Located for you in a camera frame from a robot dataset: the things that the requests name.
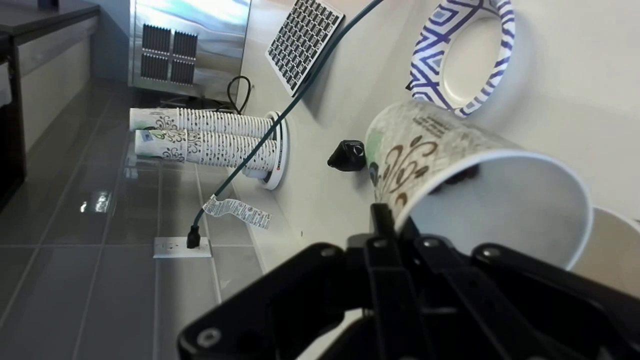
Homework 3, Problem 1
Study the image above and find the white plate under cup stacks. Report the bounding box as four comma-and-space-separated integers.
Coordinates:
262, 111, 293, 193

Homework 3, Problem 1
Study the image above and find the blue patterned paper plate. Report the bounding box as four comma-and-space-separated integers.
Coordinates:
406, 0, 519, 120

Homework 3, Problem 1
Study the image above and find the tall stack of paper cups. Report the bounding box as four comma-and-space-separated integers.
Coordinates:
128, 107, 283, 139
133, 129, 283, 176

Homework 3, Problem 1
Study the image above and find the patterned paper cup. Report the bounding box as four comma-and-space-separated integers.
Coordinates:
365, 99, 597, 273

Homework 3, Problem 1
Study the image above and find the black plugged power cable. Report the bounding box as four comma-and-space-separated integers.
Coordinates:
187, 0, 387, 250

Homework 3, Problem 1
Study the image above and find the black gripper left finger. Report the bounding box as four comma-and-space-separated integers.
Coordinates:
176, 202, 429, 360

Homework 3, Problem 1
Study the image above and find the stainless steel appliance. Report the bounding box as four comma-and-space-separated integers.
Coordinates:
128, 0, 255, 103

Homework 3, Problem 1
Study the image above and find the checkered calibration board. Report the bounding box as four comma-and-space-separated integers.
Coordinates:
267, 0, 348, 101

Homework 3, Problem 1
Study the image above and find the black looped cable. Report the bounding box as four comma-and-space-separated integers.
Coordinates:
225, 74, 256, 116

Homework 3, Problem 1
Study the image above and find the white outlet with plug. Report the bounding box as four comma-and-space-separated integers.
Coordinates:
152, 235, 213, 262

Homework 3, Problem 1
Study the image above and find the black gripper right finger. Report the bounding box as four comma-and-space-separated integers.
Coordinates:
398, 218, 640, 360

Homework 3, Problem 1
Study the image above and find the dark low cabinet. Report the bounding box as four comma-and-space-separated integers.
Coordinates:
0, 0, 103, 213

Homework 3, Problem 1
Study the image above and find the small black object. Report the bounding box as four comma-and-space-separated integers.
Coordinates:
326, 139, 368, 173

